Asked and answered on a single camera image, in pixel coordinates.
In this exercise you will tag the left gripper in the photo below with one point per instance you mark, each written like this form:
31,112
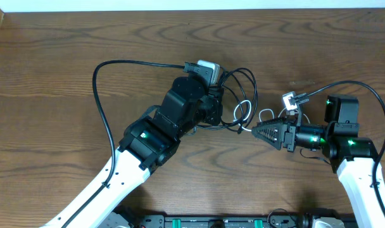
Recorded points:
217,102

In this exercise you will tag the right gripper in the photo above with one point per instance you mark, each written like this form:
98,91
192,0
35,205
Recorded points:
279,135

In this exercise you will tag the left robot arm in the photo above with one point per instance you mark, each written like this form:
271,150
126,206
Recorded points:
146,145

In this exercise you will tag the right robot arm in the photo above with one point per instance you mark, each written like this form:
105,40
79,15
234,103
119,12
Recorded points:
354,159

